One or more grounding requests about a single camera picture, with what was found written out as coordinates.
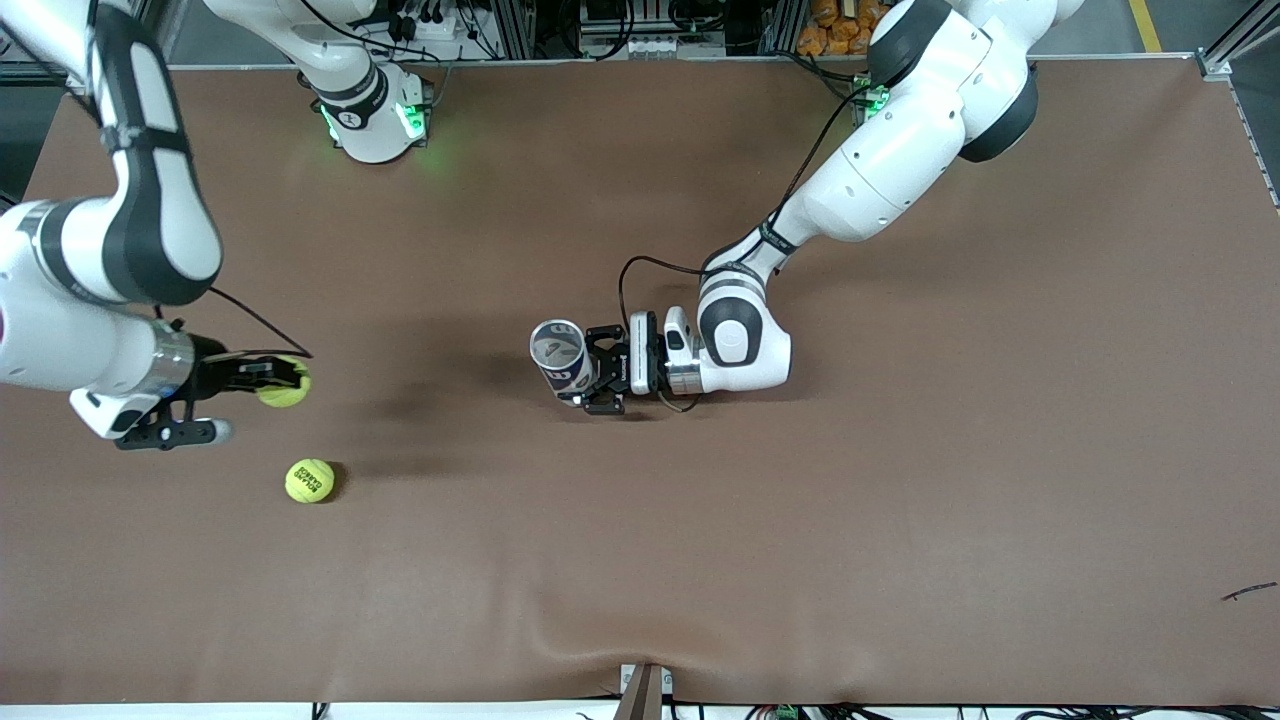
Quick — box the plain yellow tennis ball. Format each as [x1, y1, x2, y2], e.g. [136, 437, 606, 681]
[256, 357, 312, 409]

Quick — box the clear tennis ball can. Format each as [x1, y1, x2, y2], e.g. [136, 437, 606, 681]
[529, 318, 602, 407]

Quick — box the yellow tennis ball black print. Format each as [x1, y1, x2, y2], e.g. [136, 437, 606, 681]
[285, 459, 336, 504]

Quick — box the brown table cover mat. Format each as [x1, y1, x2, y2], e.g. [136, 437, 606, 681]
[0, 58, 1280, 706]

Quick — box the white terminal block strip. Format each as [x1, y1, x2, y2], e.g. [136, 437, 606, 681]
[622, 33, 728, 61]

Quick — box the white power strip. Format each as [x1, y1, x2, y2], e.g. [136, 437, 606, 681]
[385, 0, 501, 61]

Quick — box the orange bags pile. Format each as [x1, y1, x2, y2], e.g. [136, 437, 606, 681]
[797, 0, 886, 56]

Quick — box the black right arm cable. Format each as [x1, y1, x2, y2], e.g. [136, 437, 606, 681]
[150, 285, 314, 361]

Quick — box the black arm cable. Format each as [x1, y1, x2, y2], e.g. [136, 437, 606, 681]
[618, 78, 883, 413]
[150, 285, 314, 361]

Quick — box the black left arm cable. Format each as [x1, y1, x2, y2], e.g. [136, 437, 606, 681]
[618, 78, 883, 413]

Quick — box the aluminium table edge rail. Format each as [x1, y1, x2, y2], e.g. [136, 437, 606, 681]
[165, 55, 1233, 76]

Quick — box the metal mounting post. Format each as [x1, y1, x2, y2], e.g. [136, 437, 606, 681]
[613, 662, 674, 720]

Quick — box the aluminium frame strut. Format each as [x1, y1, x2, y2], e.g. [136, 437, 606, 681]
[1197, 0, 1280, 81]

